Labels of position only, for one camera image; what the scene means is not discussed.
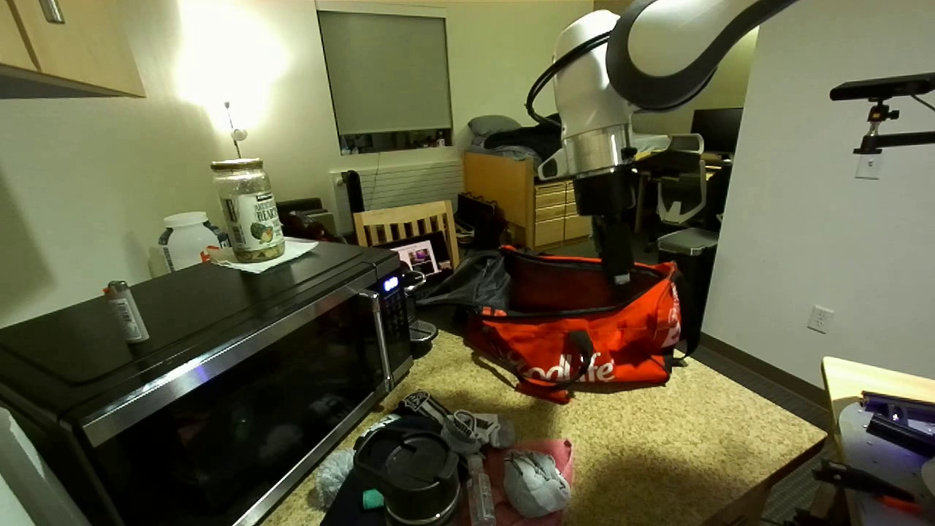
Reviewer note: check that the light wooden side table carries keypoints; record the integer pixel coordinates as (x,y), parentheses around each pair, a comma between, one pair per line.
(849,380)

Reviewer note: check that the glass jar with label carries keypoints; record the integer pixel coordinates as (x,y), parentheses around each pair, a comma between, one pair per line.
(250,207)

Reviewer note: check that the white wall heater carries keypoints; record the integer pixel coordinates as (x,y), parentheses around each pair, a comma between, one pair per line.
(399,185)

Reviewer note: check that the dark bed blanket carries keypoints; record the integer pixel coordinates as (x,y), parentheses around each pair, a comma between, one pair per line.
(516,140)

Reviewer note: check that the white wall outlet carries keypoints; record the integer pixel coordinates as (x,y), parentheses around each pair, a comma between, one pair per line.
(822,320)

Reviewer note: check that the green sanitizer bottle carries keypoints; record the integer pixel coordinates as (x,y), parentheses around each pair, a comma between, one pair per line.
(373,498)

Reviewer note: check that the grey window blind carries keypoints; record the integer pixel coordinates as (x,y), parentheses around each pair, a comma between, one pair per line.
(385,74)

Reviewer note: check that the black microwave oven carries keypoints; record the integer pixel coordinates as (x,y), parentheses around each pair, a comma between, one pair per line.
(193,388)

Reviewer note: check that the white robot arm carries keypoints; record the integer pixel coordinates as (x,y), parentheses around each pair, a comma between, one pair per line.
(673,46)

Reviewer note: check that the black tumbler bottle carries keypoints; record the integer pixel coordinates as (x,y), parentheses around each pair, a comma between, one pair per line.
(413,478)

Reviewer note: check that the red duffel bag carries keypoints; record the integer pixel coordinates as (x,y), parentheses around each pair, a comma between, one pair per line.
(586,366)

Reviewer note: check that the black monitor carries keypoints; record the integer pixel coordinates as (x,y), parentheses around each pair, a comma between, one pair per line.
(719,128)

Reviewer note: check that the white mesh office chair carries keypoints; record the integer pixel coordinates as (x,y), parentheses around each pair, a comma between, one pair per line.
(683,190)

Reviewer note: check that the wooden wall cabinet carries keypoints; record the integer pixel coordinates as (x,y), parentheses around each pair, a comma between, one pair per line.
(68,38)

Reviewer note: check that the dark blue flat device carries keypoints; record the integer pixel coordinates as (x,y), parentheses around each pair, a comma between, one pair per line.
(901,418)

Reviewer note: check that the black box cabinet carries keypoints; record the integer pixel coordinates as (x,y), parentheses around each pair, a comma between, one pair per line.
(307,219)

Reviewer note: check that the black trash bin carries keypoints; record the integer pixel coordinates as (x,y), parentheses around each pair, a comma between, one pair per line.
(695,293)

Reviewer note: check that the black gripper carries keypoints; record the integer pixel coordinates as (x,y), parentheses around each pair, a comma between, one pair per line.
(604,198)

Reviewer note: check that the clear sanitizer bottle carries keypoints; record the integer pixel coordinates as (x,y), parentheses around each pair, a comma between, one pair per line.
(481,491)

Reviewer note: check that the wooden dresser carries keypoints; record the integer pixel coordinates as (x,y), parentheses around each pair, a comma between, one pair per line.
(528,206)

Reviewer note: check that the pink knit cloth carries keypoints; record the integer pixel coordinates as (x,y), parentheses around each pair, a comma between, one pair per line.
(560,457)

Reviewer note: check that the white paper sheet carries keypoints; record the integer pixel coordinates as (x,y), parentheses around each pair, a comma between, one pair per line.
(287,255)

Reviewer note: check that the small grey spray bottle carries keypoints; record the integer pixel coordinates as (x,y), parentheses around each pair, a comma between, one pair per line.
(128,312)

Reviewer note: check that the white puma sock pair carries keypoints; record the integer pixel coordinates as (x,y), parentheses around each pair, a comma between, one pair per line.
(478,428)

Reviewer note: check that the grey white sock pair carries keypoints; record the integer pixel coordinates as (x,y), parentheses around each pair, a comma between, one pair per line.
(534,483)

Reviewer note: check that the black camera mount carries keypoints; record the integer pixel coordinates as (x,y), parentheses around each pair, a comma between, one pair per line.
(882,89)

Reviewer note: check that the grey pillow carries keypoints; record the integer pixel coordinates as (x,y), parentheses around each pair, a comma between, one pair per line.
(490,122)

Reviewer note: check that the white plastic jug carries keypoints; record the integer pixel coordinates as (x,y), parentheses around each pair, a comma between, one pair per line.
(186,241)

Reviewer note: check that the wooden slatted chair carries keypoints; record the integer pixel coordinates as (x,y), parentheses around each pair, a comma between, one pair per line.
(405,222)

